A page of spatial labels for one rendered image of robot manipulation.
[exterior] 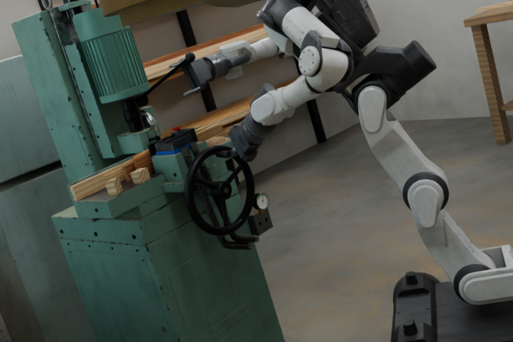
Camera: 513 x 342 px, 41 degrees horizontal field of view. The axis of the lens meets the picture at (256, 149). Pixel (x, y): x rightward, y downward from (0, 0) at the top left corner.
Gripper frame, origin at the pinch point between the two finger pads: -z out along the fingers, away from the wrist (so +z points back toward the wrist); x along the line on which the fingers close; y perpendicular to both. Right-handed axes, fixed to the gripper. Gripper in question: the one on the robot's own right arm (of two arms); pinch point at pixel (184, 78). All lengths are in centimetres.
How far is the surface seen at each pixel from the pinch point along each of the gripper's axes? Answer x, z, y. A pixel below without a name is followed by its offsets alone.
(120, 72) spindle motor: -10.2, -18.3, 6.0
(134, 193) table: 27.6, -33.7, 7.4
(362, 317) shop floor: 114, 45, 25
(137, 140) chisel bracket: 11.4, -17.5, 16.3
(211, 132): 19.2, 16.5, 21.2
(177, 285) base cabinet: 61, -30, 17
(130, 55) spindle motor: -14.2, -12.7, 3.8
